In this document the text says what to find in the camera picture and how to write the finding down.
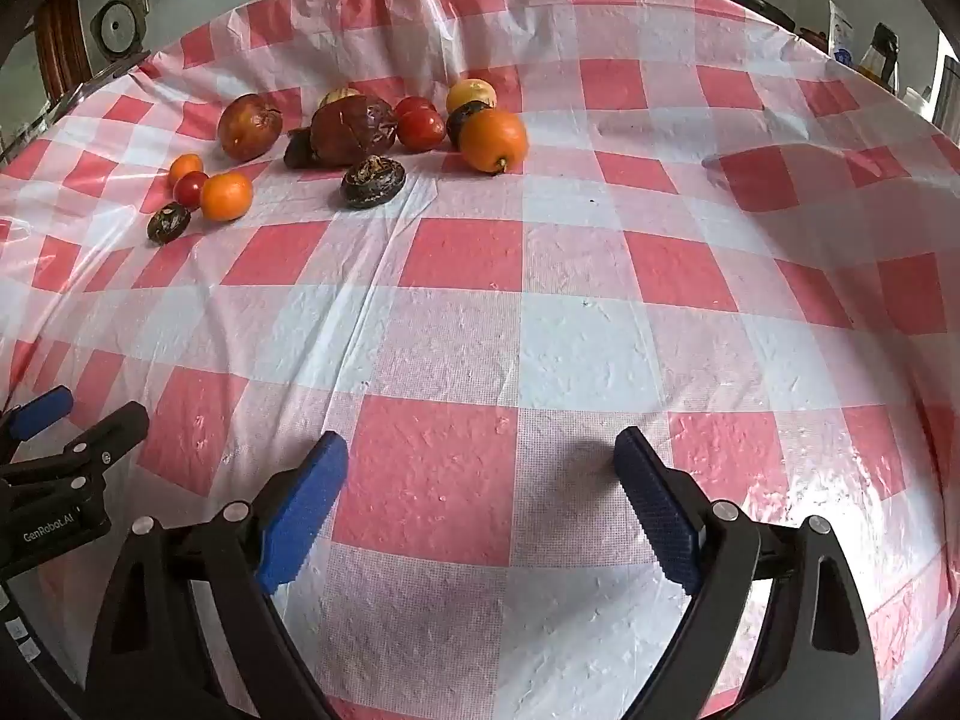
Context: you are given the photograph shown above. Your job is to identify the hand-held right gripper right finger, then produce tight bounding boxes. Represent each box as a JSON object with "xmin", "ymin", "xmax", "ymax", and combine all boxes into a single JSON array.
[{"xmin": 612, "ymin": 426, "xmax": 882, "ymax": 720}]

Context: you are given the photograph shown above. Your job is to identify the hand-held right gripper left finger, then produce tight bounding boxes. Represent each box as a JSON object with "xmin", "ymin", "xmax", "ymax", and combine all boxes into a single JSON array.
[{"xmin": 82, "ymin": 431, "xmax": 351, "ymax": 720}]

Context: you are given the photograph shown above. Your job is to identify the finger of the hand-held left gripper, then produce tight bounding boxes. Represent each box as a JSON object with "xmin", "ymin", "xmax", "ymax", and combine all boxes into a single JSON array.
[
  {"xmin": 0, "ymin": 385, "xmax": 75, "ymax": 460},
  {"xmin": 0, "ymin": 401, "xmax": 152, "ymax": 497}
]

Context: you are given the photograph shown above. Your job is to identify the small red tomato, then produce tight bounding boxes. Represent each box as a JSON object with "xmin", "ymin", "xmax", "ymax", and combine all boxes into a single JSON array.
[{"xmin": 173, "ymin": 171, "xmax": 210, "ymax": 211}]

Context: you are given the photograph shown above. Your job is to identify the large wrinkled brown fruit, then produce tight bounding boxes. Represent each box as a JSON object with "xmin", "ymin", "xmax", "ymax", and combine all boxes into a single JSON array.
[{"xmin": 310, "ymin": 95, "xmax": 398, "ymax": 166}]

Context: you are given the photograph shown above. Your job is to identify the large orange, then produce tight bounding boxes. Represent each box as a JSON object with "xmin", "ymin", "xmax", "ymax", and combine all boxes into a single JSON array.
[{"xmin": 458, "ymin": 109, "xmax": 529, "ymax": 175}]

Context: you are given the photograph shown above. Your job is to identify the red white checked tablecloth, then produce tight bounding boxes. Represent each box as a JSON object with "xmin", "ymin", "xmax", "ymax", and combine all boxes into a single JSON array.
[{"xmin": 0, "ymin": 0, "xmax": 960, "ymax": 720}]

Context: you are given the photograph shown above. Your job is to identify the medium orange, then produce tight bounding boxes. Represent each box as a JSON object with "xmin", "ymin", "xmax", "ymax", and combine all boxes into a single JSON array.
[{"xmin": 199, "ymin": 171, "xmax": 254, "ymax": 223}]

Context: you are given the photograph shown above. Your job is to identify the red brown pomegranate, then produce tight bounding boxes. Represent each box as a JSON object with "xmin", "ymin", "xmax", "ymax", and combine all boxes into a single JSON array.
[{"xmin": 217, "ymin": 92, "xmax": 284, "ymax": 163}]

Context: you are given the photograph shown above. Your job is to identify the dark bottle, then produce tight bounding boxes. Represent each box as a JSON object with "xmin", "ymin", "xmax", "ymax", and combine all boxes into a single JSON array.
[{"xmin": 855, "ymin": 22, "xmax": 901, "ymax": 95}]

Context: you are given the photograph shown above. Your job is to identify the white packet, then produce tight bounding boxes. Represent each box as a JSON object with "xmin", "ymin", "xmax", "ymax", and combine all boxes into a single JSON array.
[{"xmin": 827, "ymin": 0, "xmax": 860, "ymax": 65}]

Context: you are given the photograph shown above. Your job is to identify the dark cooking pot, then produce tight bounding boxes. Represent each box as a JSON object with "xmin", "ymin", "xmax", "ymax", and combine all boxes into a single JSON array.
[{"xmin": 694, "ymin": 0, "xmax": 796, "ymax": 35}]

